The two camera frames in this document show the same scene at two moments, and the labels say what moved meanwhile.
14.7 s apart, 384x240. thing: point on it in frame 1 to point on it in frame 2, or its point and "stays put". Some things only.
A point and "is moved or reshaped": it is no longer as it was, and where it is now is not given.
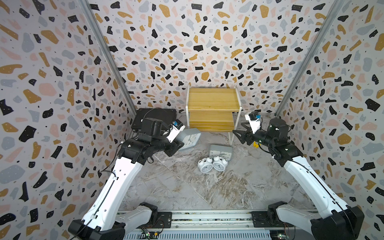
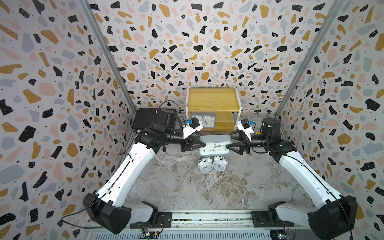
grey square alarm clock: (225, 151) is moved or reshaped
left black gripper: (175, 146) to (189, 144)
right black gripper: (245, 135) to (245, 145)
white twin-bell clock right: (219, 163) stays put
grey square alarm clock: (190, 137) is moved or reshaped
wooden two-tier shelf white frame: (213, 109) stays put
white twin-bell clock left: (205, 165) stays put
